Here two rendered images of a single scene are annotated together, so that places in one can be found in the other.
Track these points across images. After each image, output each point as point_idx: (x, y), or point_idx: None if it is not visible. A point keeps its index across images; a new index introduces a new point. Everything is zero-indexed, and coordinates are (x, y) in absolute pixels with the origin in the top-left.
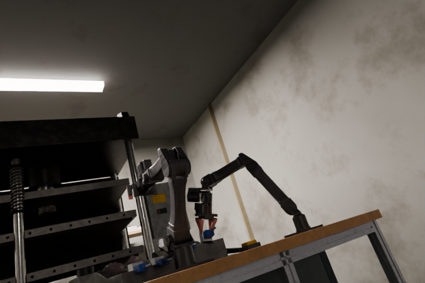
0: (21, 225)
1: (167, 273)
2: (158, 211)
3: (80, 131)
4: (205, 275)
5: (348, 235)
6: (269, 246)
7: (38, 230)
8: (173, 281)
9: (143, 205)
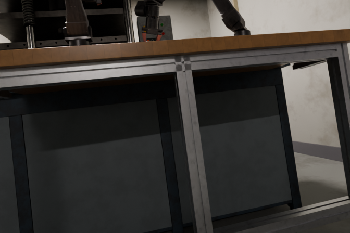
0: (32, 36)
1: None
2: (148, 40)
3: None
4: (51, 60)
5: (292, 54)
6: (157, 44)
7: (47, 42)
8: (3, 58)
9: (130, 31)
